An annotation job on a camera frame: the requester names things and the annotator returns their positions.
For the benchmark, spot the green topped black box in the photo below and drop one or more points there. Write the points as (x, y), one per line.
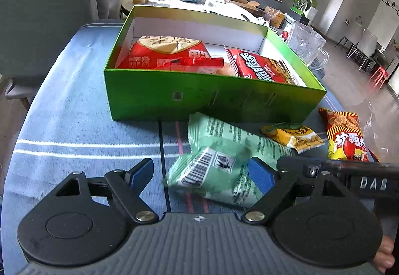
(299, 11)

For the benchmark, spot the large plant in white pot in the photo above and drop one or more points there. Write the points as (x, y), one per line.
(307, 0)

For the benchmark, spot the red strip packet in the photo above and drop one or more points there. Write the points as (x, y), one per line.
(199, 61)

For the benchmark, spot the green snack bag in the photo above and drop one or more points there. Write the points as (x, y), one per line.
(212, 150)

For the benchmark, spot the red stool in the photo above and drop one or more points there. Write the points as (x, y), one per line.
(381, 74)

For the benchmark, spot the open cardboard box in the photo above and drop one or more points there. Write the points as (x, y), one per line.
(240, 0)

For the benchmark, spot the orange paper bag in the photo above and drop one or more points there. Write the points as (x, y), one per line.
(277, 21)

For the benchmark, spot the round white coffee table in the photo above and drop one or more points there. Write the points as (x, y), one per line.
(224, 11)

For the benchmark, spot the small yellow snack packet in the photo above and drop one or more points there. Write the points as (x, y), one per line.
(296, 138)

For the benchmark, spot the red and yellow snack packet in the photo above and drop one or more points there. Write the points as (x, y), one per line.
(346, 134)

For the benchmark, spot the person's right hand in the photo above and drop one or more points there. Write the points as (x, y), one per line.
(385, 253)

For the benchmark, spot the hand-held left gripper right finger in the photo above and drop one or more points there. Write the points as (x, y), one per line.
(260, 175)

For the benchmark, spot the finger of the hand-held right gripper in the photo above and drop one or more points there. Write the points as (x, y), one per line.
(293, 164)

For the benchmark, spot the red round-cake snack bag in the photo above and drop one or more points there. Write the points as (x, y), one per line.
(146, 53)

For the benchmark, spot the clear plastic bag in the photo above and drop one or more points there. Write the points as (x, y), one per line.
(378, 116)

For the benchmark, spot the green cardboard box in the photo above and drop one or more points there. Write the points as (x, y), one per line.
(187, 97)

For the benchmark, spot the white dining chair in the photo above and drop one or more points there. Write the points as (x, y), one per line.
(352, 35)
(369, 41)

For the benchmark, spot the blue striped tablecloth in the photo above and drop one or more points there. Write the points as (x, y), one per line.
(62, 125)

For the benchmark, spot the red chip snack bag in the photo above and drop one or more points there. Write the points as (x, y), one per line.
(258, 67)

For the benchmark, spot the clear glass pitcher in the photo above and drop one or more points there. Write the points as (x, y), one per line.
(304, 41)

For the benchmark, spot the grey sofa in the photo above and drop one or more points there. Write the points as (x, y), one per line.
(46, 13)

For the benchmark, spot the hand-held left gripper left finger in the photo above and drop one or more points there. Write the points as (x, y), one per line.
(141, 170)

